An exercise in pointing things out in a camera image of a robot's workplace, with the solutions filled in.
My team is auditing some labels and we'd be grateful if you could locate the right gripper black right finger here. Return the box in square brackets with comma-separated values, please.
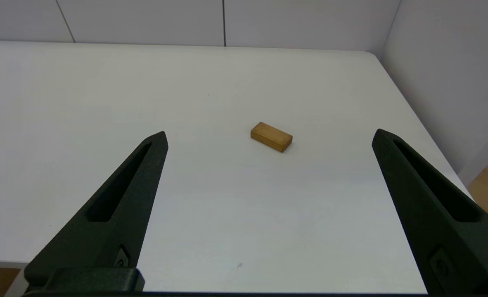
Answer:
[371, 129, 488, 297]

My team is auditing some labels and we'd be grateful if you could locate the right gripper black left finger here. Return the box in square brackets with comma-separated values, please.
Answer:
[24, 131, 169, 291]

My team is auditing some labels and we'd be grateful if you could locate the rectangular wooden building block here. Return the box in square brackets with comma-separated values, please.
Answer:
[251, 122, 293, 153]

